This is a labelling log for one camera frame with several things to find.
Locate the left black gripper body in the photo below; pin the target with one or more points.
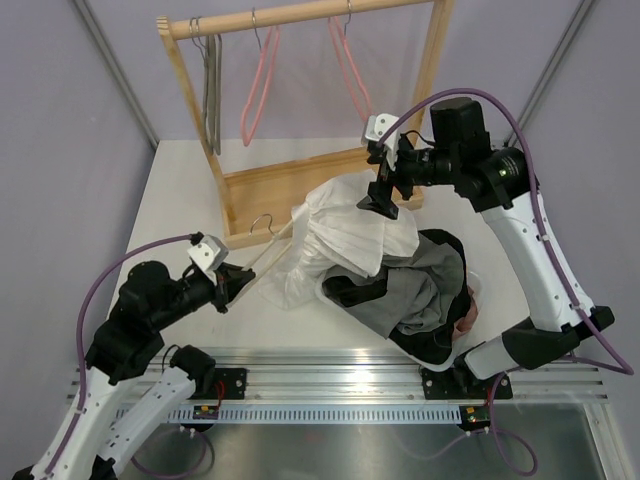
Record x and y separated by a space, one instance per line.
195 292

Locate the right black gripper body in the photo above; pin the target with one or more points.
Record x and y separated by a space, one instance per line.
429 166

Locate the white ruffled skirt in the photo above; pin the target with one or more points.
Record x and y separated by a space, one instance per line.
329 230

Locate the cream white hanger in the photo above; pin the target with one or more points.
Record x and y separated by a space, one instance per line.
275 238

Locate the grey pleated skirt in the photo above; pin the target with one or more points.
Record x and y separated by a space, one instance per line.
415 290

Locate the pink velvet hanger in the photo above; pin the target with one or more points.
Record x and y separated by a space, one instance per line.
259 92
353 80

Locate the pink pleated skirt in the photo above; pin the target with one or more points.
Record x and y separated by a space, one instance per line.
465 324

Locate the large black skirt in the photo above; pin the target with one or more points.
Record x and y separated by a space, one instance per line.
440 325

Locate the grey metal hanger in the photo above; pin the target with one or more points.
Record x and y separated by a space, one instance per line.
205 90
215 90

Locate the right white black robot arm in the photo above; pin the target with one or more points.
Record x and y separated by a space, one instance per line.
501 186

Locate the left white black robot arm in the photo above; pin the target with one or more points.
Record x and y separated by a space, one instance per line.
92 442

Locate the wooden clothes rack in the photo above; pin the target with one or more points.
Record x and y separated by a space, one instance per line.
283 185

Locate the white perforated plastic basket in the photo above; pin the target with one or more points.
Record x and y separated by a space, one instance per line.
414 310

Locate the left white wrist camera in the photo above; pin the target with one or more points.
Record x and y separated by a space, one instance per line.
208 254

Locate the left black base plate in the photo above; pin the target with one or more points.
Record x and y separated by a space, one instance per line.
231 383

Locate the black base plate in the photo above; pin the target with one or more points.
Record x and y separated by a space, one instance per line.
458 383
231 383

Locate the white slotted cable duct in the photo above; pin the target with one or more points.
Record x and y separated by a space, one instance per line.
200 414

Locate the aluminium mounting rail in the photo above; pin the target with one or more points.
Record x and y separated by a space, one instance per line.
382 376

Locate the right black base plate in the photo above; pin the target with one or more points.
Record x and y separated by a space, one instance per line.
458 383

